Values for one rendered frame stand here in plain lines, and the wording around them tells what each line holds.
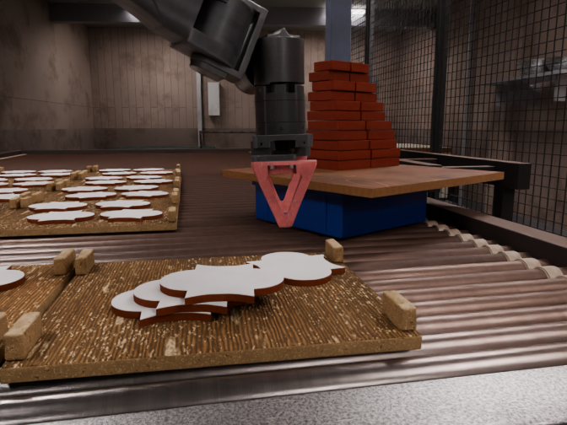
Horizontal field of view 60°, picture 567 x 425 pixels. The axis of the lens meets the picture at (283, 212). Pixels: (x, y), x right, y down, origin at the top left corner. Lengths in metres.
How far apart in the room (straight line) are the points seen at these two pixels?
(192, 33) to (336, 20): 1.94
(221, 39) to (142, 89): 9.83
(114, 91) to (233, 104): 2.35
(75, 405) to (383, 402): 0.27
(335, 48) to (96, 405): 2.11
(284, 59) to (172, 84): 9.73
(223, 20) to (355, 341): 0.35
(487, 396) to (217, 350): 0.25
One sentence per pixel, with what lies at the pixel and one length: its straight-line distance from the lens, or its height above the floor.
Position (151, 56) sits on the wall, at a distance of 10.38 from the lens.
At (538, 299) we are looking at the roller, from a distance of 0.77.
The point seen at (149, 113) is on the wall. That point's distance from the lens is 10.31.
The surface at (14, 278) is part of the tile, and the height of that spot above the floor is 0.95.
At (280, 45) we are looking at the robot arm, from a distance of 0.55.
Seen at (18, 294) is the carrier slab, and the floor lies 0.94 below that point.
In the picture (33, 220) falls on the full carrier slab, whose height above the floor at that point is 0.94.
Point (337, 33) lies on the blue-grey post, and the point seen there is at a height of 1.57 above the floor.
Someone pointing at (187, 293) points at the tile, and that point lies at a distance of 0.57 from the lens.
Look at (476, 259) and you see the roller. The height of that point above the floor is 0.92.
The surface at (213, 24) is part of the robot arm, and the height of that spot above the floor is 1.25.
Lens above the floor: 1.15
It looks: 10 degrees down
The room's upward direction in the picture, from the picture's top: straight up
